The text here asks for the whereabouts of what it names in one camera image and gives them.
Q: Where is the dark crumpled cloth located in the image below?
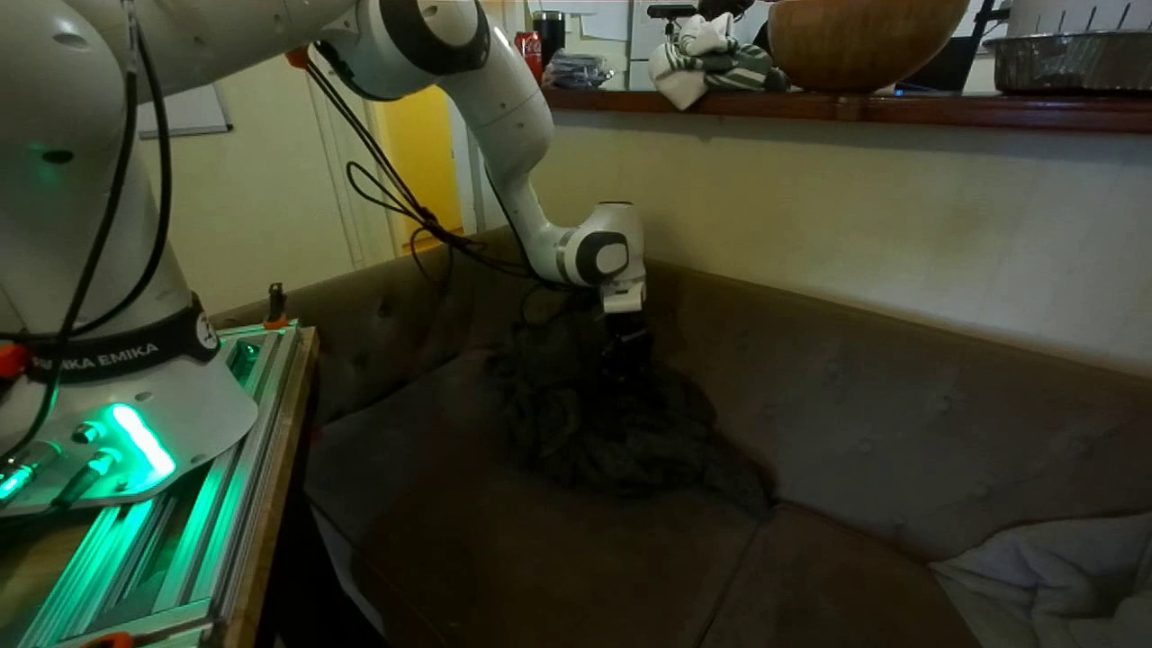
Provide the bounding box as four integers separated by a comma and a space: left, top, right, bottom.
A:
481, 298, 781, 522

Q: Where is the black cup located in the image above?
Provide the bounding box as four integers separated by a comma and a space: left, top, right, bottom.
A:
531, 7, 572, 73

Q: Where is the white green striped towel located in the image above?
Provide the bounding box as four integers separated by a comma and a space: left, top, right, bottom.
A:
644, 7, 791, 110

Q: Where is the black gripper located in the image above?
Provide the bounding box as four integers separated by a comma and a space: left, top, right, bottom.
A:
605, 310, 661, 364

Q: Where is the large wooden bowl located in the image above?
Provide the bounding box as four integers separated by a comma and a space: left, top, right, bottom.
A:
765, 0, 971, 96

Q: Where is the dark wooden shelf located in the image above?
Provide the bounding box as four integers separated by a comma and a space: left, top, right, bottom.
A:
542, 84, 1152, 137

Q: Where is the aluminium frame robot table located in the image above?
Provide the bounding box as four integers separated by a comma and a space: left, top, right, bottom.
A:
0, 322, 324, 648

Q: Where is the red can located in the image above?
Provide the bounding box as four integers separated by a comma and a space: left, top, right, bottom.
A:
513, 28, 546, 84

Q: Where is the grey-brown tufted couch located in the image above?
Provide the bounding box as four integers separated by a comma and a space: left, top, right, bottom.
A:
211, 223, 1152, 648

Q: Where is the small black clamp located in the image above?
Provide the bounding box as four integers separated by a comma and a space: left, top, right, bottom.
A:
261, 281, 294, 336

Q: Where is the yellow door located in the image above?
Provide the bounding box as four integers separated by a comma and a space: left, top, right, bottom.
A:
362, 84, 476, 256

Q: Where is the metal baking pan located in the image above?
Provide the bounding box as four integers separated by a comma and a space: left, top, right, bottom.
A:
983, 28, 1152, 100

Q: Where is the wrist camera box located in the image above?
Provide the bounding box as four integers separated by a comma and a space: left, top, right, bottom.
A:
599, 281, 650, 322

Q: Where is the light grey blanket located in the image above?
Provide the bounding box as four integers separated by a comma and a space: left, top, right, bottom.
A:
929, 509, 1152, 648

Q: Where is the whiteboard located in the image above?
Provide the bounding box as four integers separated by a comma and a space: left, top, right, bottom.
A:
131, 84, 233, 144

